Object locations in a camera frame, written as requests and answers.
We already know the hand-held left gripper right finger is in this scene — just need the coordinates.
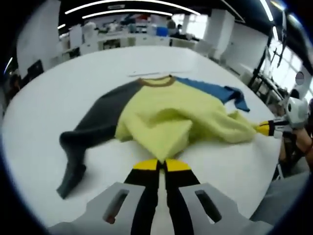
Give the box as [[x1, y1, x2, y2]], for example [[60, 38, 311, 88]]
[[163, 158, 272, 235]]

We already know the black rectangular panel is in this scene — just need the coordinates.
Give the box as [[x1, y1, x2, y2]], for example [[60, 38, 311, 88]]
[[27, 60, 45, 79]]

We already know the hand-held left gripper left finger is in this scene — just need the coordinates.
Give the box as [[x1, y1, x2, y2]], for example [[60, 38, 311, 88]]
[[47, 158, 162, 235]]

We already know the ceiling light strip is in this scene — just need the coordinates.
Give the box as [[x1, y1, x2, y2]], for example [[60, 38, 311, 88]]
[[65, 0, 201, 15], [82, 9, 173, 19]]

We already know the person's right hand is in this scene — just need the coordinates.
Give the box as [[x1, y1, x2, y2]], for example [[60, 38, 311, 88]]
[[280, 127, 313, 161]]

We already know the white cabinet row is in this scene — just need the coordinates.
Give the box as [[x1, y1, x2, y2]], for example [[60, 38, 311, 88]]
[[58, 30, 196, 62]]

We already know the yellow grey blue garment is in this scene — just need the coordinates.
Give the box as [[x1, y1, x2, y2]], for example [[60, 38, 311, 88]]
[[56, 75, 260, 199]]

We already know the person's grey clothing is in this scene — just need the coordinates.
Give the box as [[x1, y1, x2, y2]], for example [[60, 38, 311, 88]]
[[249, 171, 313, 229]]

